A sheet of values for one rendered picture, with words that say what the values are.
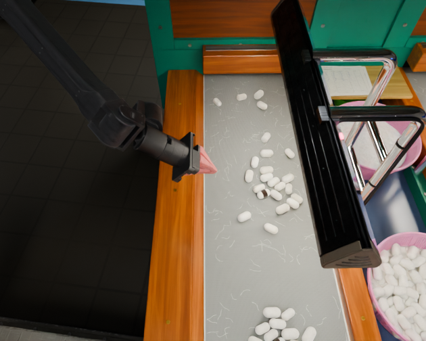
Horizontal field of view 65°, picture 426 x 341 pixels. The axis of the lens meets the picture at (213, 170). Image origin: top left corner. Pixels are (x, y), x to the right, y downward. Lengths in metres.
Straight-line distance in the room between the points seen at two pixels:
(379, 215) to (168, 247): 0.58
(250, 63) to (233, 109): 0.15
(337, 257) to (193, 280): 0.38
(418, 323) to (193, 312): 0.47
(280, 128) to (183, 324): 0.61
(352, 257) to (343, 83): 0.79
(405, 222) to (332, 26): 0.61
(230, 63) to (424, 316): 0.83
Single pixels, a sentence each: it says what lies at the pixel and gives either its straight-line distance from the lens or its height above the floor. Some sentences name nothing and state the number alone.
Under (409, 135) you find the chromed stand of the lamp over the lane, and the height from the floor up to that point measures 1.06.
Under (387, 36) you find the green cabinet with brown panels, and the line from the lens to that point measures 1.26.
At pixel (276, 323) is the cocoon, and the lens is 0.77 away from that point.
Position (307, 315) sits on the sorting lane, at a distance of 0.80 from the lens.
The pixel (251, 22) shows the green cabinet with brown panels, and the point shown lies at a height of 0.92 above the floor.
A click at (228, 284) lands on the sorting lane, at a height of 0.74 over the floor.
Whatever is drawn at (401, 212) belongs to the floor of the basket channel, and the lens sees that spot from 1.07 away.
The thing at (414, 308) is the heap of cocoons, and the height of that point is 0.74.
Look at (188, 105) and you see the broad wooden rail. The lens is 1.06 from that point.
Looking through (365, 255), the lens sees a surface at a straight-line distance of 0.48.
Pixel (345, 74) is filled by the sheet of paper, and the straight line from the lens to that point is 1.22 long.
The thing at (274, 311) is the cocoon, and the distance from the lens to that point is 0.77.
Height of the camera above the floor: 1.50
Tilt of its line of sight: 55 degrees down
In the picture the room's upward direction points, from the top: straight up
